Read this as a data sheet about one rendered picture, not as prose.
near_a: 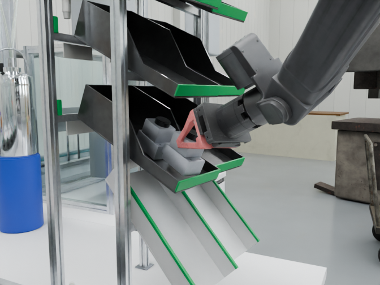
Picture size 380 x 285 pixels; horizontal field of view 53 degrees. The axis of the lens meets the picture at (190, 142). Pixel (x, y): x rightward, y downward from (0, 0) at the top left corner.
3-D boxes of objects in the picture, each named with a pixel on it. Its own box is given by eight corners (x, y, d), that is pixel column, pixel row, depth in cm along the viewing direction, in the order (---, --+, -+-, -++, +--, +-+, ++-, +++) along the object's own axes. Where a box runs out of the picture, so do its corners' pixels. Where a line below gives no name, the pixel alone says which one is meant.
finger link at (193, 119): (163, 125, 66) (201, 102, 60) (191, 126, 71) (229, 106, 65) (173, 163, 64) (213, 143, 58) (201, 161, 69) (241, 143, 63)
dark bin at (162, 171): (216, 180, 75) (230, 147, 72) (175, 194, 64) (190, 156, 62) (123, 114, 88) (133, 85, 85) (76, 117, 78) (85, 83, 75)
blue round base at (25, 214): (52, 223, 146) (49, 152, 142) (18, 237, 132) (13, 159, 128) (24, 217, 153) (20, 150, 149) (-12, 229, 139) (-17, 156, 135)
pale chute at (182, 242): (224, 277, 77) (238, 267, 74) (185, 307, 66) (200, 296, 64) (149, 168, 86) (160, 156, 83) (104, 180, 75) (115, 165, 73)
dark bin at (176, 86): (217, 97, 73) (232, 60, 70) (174, 98, 62) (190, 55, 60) (121, 43, 86) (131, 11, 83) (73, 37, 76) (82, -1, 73)
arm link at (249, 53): (289, 123, 47) (333, 84, 49) (237, 44, 45) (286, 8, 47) (244, 130, 58) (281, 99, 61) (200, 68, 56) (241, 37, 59)
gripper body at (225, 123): (193, 107, 60) (228, 85, 55) (233, 110, 67) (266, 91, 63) (204, 145, 58) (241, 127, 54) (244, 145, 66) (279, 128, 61)
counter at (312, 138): (237, 146, 953) (237, 108, 941) (346, 155, 812) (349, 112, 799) (220, 150, 885) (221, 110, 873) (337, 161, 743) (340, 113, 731)
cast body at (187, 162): (199, 175, 69) (214, 141, 67) (182, 176, 66) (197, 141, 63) (171, 151, 74) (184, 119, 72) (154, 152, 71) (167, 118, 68)
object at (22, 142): (46, 153, 142) (40, 48, 137) (13, 159, 129) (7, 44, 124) (20, 150, 148) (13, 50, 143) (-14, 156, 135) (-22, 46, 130)
